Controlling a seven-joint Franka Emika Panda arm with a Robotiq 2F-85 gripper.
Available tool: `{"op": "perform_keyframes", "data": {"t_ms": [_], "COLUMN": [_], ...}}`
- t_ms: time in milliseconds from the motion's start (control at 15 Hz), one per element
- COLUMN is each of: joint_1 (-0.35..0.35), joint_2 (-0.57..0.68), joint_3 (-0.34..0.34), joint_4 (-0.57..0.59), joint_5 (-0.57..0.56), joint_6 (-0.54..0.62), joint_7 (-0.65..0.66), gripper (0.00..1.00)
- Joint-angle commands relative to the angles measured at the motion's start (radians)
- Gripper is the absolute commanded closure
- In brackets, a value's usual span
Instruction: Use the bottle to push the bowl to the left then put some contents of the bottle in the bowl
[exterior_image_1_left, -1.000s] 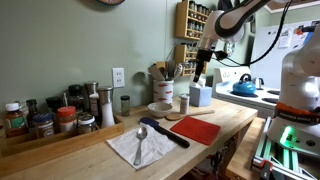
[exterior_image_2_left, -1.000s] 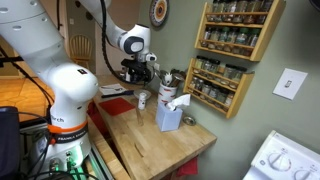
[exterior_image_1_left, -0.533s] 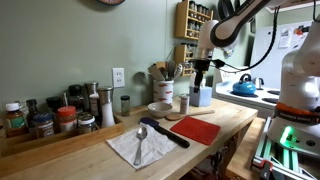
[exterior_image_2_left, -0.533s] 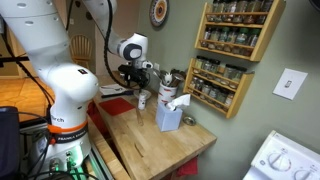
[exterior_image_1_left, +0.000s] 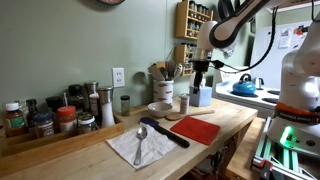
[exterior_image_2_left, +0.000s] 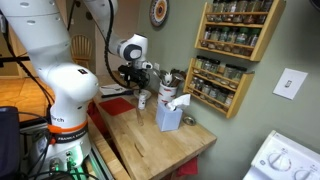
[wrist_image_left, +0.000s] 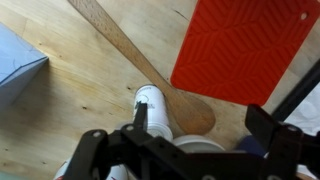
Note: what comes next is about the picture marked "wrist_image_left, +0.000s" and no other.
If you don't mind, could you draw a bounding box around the blue tissue box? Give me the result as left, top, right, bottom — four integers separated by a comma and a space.
0, 22, 49, 108

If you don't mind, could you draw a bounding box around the white ceramic bowl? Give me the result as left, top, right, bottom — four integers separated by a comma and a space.
171, 134, 226, 154

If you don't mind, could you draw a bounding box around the white utensil crock red fish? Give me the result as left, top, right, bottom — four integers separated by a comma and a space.
53, 159, 134, 180

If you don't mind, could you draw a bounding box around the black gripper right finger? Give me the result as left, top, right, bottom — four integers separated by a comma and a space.
244, 103, 320, 180

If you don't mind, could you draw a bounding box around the wooden spoon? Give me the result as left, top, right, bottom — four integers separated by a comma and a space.
68, 0, 217, 135

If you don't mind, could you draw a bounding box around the white shaker bottle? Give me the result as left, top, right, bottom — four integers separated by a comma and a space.
132, 83, 174, 141

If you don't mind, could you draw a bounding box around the white cloth napkin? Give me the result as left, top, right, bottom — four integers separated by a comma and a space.
283, 83, 320, 180

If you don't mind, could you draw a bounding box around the red silicone mat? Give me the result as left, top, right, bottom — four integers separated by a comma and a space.
170, 0, 320, 107

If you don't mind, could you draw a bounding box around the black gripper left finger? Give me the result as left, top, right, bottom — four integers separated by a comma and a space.
63, 102, 201, 180

